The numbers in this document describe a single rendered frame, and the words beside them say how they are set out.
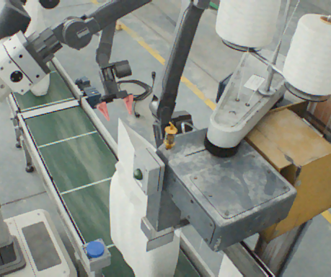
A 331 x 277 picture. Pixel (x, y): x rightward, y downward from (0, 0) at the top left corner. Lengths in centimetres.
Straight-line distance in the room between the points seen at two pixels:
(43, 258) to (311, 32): 165
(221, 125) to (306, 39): 28
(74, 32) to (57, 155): 144
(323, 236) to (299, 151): 175
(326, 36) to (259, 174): 36
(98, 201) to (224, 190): 131
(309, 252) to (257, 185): 176
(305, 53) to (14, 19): 78
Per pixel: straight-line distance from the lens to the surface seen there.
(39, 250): 213
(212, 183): 93
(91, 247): 139
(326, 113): 121
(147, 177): 96
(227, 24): 109
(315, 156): 111
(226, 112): 102
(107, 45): 162
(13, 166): 298
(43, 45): 109
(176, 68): 123
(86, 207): 213
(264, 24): 109
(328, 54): 92
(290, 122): 120
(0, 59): 108
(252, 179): 96
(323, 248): 274
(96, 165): 235
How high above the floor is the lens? 198
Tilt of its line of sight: 39 degrees down
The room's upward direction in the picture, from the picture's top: 7 degrees clockwise
